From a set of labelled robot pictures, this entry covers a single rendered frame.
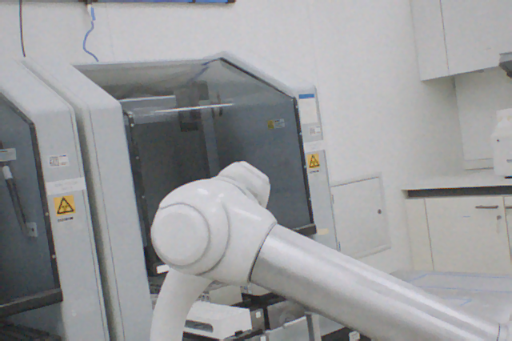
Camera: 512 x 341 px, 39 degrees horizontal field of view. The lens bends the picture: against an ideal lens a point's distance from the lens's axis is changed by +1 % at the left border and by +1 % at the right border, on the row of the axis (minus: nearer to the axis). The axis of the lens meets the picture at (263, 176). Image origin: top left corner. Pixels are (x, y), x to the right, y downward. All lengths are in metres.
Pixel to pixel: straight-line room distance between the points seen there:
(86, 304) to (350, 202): 2.38
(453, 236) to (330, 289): 3.15
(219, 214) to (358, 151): 3.07
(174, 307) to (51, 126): 0.70
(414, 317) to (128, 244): 1.04
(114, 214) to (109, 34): 1.46
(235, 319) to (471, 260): 2.51
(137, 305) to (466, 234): 2.53
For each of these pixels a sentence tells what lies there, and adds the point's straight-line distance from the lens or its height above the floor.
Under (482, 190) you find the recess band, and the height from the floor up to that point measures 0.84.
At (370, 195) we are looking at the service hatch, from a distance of 4.16.
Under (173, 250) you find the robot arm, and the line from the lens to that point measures 1.08.
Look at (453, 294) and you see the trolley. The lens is 1.96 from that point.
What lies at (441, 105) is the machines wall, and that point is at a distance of 4.72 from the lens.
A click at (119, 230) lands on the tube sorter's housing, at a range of 1.94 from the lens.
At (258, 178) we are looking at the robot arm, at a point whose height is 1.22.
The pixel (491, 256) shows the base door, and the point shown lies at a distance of 4.09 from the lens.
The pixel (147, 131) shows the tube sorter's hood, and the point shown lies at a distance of 1.98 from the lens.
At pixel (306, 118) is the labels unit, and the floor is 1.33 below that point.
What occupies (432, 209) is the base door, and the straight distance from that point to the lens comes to 4.26.
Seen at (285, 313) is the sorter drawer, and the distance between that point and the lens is 2.16.
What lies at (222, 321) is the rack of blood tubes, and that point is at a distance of 1.80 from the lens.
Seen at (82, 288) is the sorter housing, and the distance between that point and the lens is 1.90.
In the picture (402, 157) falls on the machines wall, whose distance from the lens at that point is 4.39.
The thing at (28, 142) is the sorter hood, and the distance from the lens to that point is 1.84.
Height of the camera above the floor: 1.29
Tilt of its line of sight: 3 degrees down
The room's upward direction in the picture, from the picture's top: 8 degrees counter-clockwise
